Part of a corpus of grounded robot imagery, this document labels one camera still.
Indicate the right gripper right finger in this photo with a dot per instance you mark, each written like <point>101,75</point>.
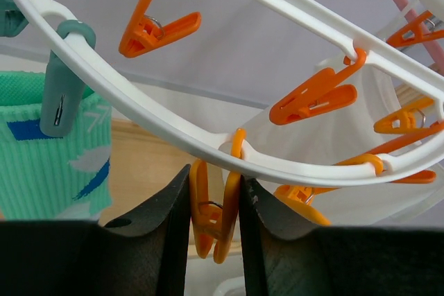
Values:
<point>285,254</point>

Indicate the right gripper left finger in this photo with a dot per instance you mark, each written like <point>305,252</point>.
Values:
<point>143,252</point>

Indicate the mint green sock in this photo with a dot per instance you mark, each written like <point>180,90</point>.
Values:
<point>52,178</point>

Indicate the white round clip hanger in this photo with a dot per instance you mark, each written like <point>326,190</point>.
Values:
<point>124,96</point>

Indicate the white plastic basket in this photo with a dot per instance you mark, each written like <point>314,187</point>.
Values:
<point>234,286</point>

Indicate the orange clothes peg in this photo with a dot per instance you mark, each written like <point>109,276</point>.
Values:
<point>324,92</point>
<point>408,119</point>
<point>144,34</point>
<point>299,198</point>
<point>213,223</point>

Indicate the white cloth garment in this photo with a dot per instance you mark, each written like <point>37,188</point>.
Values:
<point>343,134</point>

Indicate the teal clothes peg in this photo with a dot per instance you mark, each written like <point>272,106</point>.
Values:
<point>63,92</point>

